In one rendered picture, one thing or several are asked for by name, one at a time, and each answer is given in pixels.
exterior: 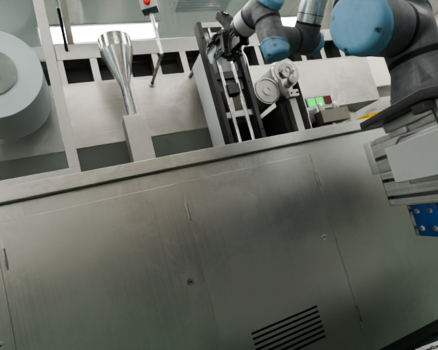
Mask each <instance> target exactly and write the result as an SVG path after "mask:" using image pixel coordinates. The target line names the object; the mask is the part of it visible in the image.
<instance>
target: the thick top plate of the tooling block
mask: <svg viewBox="0 0 438 350"><path fill-rule="evenodd" d="M314 117H315V119H316V123H314V124H312V128H317V127H319V126H324V125H328V124H331V123H332V122H335V123H339V122H344V121H346V120H347V119H350V118H351V116H350V113H349V110H348V107H347V106H344V107H339V108H331V109H327V110H320V111H319V112H317V113H316V114H314Z"/></svg>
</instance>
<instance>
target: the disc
mask: <svg viewBox="0 0 438 350"><path fill-rule="evenodd" d="M284 60H286V61H289V62H290V63H291V64H292V65H293V66H294V67H295V70H296V78H297V81H296V82H295V83H294V84H293V85H292V86H294V85H295V84H296V83H297V82H298V79H299V72H298V68H297V67H296V66H295V64H294V63H293V62H292V61H291V60H289V59H287V58H285V59H284ZM276 63H277V62H274V63H272V65H271V68H270V70H271V74H272V76H273V78H274V80H275V81H276V82H277V83H278V81H279V79H278V78H277V77H276V75H275V65H276Z"/></svg>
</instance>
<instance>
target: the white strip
mask: <svg viewBox="0 0 438 350"><path fill-rule="evenodd" d="M193 75H194V77H195V81H196V84H197V88H198V92H199V94H200V99H201V102H202V107H203V110H204V114H205V117H206V122H207V125H208V128H209V132H210V136H211V140H212V143H213V147H218V146H222V145H225V142H224V139H223V136H222V131H221V128H220V124H219V121H218V116H217V113H216V109H215V106H214V103H213V98H212V96H211V91H210V88H209V84H208V81H207V77H206V73H205V70H204V65H203V62H202V58H201V55H200V54H199V56H198V57H197V60H196V61H195V64H194V65H193V68H192V69H191V71H190V74H189V75H188V78H192V77H193Z"/></svg>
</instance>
